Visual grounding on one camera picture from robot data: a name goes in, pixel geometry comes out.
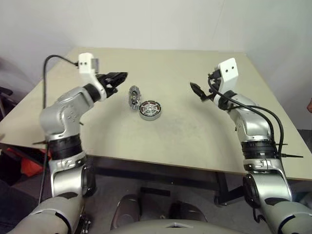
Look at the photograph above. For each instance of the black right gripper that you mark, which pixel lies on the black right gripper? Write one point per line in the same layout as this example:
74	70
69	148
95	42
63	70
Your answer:
213	90

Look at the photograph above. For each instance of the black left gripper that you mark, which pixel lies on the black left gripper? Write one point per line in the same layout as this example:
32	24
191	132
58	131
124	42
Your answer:
107	85

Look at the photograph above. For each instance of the black rotor ring with spokes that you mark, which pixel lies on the black rotor ring with spokes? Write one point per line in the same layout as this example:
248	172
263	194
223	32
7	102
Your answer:
150	108

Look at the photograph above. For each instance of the grey motor stator housing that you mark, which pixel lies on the grey motor stator housing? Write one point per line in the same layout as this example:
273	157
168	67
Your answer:
150	118

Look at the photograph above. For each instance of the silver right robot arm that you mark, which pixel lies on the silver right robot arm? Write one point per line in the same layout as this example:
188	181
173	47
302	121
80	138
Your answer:
253	126

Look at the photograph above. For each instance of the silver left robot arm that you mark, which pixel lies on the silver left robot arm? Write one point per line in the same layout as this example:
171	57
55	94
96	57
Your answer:
63	114

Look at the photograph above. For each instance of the person's bare hand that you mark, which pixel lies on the person's bare hand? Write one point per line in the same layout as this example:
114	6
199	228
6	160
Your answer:
310	104

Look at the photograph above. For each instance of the black zip tie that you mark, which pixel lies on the black zip tie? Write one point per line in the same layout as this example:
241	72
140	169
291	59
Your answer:
292	155

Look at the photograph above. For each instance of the dark rounded shape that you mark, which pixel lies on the dark rounded shape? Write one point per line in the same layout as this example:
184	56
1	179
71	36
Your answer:
126	209
186	210

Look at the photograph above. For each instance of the red orange bag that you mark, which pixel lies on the red orange bag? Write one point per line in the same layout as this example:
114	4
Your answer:
29	165

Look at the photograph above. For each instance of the grey robot torso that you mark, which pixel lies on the grey robot torso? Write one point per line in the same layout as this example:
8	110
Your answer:
146	228

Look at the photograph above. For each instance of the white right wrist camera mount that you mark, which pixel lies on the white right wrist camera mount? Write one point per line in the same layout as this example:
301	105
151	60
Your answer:
229	75

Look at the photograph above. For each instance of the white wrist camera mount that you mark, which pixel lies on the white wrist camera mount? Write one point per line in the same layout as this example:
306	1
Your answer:
86	62
229	75

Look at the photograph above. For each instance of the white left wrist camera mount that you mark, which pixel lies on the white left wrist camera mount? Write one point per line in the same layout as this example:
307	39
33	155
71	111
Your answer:
86	62

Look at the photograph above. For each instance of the black table frame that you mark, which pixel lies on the black table frame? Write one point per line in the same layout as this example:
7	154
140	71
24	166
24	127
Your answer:
158	179

